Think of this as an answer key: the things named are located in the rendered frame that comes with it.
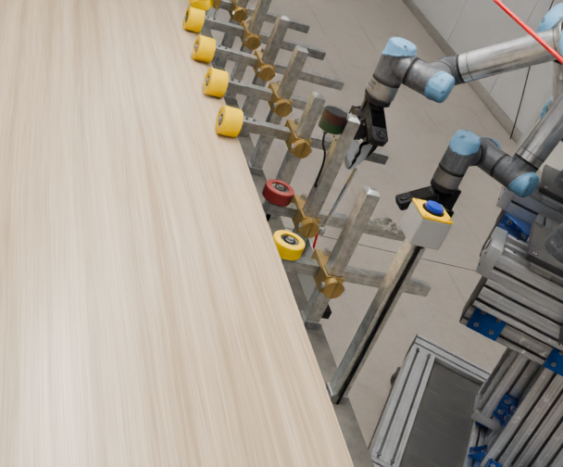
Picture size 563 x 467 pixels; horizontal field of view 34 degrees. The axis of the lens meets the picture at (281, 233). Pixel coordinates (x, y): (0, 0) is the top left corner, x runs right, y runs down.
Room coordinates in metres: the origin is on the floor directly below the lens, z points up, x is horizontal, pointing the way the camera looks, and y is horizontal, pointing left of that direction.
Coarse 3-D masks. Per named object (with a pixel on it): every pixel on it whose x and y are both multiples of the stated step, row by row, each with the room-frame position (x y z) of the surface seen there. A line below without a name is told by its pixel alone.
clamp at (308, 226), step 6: (294, 198) 2.20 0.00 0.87; (300, 198) 2.21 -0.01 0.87; (300, 204) 2.18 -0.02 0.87; (300, 210) 2.14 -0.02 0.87; (294, 216) 2.16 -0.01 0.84; (300, 216) 2.13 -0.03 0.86; (306, 216) 2.12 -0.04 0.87; (294, 222) 2.14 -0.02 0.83; (300, 222) 2.11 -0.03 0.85; (306, 222) 2.10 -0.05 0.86; (312, 222) 2.11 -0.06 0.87; (318, 222) 2.13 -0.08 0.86; (300, 228) 2.10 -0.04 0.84; (306, 228) 2.10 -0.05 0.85; (312, 228) 2.11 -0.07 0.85; (318, 228) 2.11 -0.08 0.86; (306, 234) 2.10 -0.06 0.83; (312, 234) 2.11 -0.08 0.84
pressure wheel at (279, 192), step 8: (272, 184) 2.15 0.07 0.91; (280, 184) 2.15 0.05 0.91; (288, 184) 2.18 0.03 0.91; (264, 192) 2.12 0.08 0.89; (272, 192) 2.11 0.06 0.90; (280, 192) 2.12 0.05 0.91; (288, 192) 2.14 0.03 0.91; (272, 200) 2.11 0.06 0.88; (280, 200) 2.11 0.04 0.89; (288, 200) 2.12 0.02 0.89
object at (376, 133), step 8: (368, 112) 2.21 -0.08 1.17; (376, 112) 2.21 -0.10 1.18; (368, 120) 2.19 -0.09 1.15; (376, 120) 2.19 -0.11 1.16; (384, 120) 2.21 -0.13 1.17; (368, 128) 2.18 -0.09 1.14; (376, 128) 2.17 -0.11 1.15; (384, 128) 2.19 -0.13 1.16; (368, 136) 2.16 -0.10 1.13; (376, 136) 2.15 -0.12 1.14; (384, 136) 2.16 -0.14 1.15; (376, 144) 2.15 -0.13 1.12; (384, 144) 2.16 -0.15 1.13
